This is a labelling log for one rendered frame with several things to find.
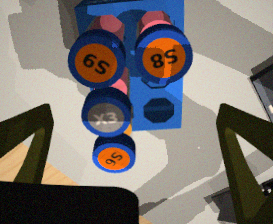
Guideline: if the grey flat mat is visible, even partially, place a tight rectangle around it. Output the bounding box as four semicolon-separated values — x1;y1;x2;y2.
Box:
0;0;273;224

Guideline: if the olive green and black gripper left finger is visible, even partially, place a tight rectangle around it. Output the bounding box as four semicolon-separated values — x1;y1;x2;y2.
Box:
0;103;54;184

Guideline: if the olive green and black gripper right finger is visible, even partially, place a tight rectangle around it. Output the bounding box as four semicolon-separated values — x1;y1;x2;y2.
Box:
216;103;273;224

